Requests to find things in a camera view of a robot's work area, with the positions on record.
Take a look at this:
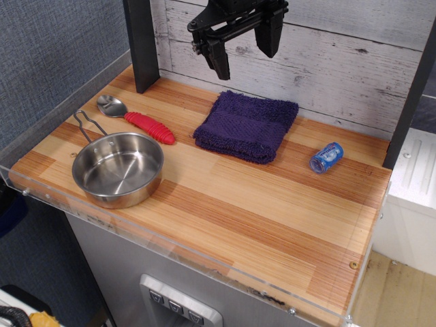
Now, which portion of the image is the spoon with red handle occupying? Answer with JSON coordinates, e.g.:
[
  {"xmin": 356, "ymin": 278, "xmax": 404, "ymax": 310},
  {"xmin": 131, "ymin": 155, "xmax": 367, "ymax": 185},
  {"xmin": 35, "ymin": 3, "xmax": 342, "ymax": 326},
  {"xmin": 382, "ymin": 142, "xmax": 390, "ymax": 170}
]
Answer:
[{"xmin": 97, "ymin": 95, "xmax": 176, "ymax": 145}]

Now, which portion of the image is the white side cabinet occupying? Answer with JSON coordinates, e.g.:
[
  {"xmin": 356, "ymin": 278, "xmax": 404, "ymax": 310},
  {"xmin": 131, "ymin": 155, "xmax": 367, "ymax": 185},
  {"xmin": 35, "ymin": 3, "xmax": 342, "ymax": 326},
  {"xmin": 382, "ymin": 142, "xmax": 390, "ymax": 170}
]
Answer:
[{"xmin": 373, "ymin": 128, "xmax": 435, "ymax": 275}]

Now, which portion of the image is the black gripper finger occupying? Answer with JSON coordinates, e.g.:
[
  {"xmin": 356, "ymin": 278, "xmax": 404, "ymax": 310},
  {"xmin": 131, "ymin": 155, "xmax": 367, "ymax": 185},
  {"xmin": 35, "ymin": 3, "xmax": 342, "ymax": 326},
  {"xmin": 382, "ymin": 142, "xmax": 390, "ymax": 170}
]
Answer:
[
  {"xmin": 203, "ymin": 40, "xmax": 230, "ymax": 80},
  {"xmin": 255, "ymin": 10, "xmax": 283, "ymax": 58}
]

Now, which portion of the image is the folded purple towel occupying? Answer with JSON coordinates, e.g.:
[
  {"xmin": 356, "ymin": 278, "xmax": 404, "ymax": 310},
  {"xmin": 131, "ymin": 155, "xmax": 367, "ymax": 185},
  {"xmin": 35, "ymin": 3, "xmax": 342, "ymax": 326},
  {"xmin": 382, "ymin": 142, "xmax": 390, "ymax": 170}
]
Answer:
[{"xmin": 193, "ymin": 91, "xmax": 299, "ymax": 164}]

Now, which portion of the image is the silver toy fridge cabinet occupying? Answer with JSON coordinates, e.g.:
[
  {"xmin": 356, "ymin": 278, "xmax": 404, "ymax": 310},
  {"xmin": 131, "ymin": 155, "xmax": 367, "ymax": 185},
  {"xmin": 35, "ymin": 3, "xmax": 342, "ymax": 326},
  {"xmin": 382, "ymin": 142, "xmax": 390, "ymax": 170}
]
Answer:
[{"xmin": 67, "ymin": 215, "xmax": 344, "ymax": 326}]

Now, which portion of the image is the black and yellow object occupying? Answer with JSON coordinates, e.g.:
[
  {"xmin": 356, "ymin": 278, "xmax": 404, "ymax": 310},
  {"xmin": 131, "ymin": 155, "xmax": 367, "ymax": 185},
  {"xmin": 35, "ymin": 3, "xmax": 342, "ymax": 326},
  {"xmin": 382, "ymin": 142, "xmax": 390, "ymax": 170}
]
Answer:
[{"xmin": 1, "ymin": 306, "xmax": 61, "ymax": 327}]

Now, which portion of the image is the grey dispenser button panel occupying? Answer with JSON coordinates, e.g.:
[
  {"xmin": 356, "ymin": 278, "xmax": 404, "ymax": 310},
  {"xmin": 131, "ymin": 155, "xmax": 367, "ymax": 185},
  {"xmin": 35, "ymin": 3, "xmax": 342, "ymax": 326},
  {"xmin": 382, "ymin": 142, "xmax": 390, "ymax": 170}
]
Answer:
[{"xmin": 140, "ymin": 274, "xmax": 223, "ymax": 326}]

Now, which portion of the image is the small steel pan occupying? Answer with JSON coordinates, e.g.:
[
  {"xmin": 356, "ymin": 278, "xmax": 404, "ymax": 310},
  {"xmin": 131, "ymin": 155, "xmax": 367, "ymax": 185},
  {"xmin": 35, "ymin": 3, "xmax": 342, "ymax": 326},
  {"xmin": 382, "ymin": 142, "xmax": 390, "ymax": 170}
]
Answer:
[{"xmin": 72, "ymin": 110, "xmax": 164, "ymax": 209}]

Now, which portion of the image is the black right vertical post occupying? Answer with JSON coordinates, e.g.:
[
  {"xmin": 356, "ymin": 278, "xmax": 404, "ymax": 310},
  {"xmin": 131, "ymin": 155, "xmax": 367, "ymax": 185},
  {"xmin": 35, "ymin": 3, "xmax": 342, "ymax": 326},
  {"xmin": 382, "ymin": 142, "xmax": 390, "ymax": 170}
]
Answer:
[{"xmin": 382, "ymin": 20, "xmax": 435, "ymax": 170}]

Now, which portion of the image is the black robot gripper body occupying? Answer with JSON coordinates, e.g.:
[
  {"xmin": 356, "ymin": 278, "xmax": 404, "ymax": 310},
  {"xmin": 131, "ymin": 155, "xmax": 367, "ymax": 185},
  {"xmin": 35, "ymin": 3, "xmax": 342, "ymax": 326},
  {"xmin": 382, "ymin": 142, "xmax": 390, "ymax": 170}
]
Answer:
[{"xmin": 187, "ymin": 1, "xmax": 288, "ymax": 55}]

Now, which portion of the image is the small blue can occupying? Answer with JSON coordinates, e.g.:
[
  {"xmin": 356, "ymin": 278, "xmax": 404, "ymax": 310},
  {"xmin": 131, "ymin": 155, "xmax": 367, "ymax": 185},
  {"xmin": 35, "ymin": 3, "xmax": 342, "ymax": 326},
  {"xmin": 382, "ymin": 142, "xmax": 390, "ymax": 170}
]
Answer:
[{"xmin": 309, "ymin": 142, "xmax": 344, "ymax": 174}]

